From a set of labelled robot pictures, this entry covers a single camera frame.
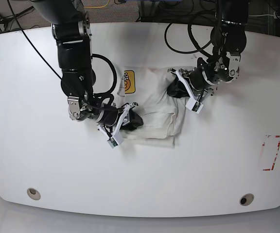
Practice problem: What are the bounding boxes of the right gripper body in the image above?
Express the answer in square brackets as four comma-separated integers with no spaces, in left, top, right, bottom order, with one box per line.
[96,102,138,139]

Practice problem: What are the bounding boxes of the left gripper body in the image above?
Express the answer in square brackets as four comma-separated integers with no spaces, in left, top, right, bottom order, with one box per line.
[167,67,219,102]

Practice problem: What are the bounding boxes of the white T-shirt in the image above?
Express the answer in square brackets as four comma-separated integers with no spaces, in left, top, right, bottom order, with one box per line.
[115,66,187,147]

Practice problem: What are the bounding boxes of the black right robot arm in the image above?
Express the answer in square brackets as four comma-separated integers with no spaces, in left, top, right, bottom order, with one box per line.
[31,0,143,135]

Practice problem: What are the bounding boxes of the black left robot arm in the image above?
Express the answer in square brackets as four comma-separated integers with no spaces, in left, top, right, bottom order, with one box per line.
[180,0,249,101]

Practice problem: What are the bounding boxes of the red tape rectangle marking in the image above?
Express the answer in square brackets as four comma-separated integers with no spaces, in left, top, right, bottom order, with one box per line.
[259,135,280,171]

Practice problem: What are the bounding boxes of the black tripod legs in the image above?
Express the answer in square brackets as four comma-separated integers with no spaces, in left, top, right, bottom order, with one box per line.
[0,0,34,32]

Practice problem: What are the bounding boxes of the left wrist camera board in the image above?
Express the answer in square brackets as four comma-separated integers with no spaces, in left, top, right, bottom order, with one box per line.
[185,98,204,114]

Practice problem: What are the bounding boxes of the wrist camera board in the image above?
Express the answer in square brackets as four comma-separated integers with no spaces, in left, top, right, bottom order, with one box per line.
[185,98,204,114]
[107,133,124,148]

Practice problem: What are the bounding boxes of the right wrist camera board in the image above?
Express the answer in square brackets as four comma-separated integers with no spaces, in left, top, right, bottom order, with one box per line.
[107,133,124,148]

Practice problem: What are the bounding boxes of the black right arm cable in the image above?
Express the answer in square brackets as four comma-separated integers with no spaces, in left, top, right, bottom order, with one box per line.
[91,53,118,107]

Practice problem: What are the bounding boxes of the left table cable grommet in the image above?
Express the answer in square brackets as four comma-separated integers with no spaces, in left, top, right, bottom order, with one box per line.
[27,188,41,200]

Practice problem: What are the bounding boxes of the table cable grommet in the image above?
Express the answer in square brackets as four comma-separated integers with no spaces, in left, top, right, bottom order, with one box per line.
[27,188,41,200]
[240,194,254,206]

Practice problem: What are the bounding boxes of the yellow cable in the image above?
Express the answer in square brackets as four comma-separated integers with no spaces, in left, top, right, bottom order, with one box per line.
[84,0,110,9]

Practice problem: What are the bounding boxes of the right table cable grommet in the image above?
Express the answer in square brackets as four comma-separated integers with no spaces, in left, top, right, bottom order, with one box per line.
[240,194,254,206]

